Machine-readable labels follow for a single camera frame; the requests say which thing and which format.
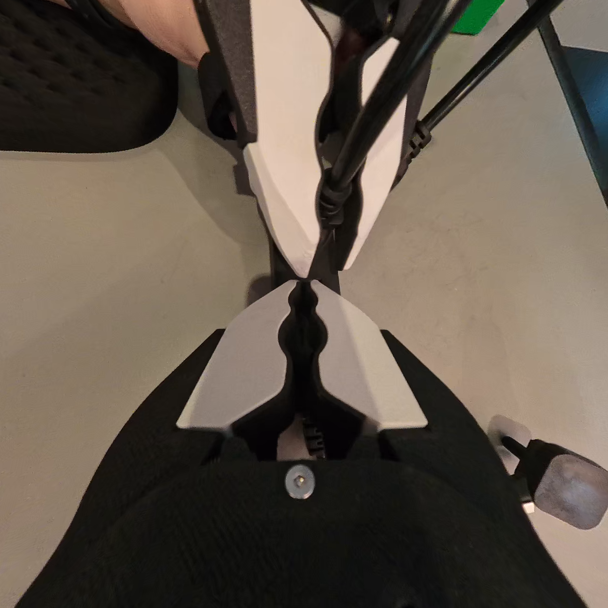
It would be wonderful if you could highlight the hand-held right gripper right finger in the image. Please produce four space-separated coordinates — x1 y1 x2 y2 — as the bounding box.
310 279 429 432

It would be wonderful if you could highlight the green plastic bin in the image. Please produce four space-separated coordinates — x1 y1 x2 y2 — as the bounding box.
450 0 505 35

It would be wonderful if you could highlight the black braided cable with plug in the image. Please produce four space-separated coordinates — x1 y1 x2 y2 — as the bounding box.
300 413 608 531

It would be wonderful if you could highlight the black power strip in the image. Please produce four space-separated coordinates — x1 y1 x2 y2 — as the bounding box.
234 161 344 414

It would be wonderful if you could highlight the black power cord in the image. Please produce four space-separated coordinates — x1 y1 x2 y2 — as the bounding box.
316 0 567 230

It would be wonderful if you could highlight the person's left hand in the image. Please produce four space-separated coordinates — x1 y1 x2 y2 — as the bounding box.
116 0 211 68

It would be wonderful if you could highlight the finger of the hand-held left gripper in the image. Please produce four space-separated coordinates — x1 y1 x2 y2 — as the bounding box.
338 38 410 272
244 0 333 278

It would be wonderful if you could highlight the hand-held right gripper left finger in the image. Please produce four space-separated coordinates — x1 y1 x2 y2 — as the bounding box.
176 279 297 432

